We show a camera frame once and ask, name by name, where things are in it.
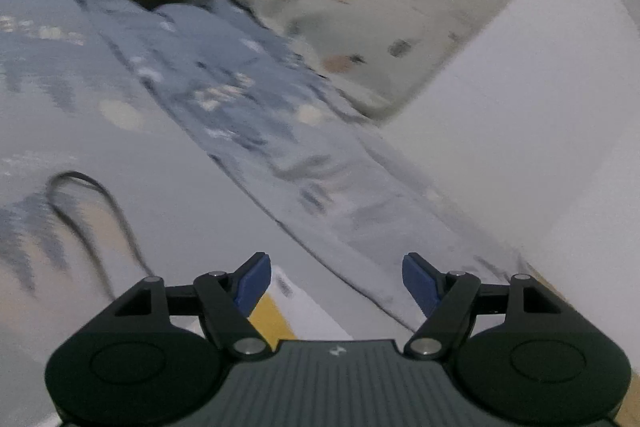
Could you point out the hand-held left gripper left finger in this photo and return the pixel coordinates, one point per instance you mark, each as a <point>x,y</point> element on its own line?
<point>252,282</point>

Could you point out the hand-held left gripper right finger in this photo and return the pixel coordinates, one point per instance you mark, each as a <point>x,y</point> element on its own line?
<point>420,282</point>

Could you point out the white and yellow mailer bag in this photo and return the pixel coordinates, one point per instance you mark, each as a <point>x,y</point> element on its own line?
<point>305,307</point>

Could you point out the grey leaf print bed sheet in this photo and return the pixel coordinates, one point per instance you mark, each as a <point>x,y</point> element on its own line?
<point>200,227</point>

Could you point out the blue printed quilt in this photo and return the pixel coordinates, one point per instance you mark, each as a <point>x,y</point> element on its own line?
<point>260,117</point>

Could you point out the pineapple print curtain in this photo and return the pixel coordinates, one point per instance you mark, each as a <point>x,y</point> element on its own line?
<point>400,7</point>

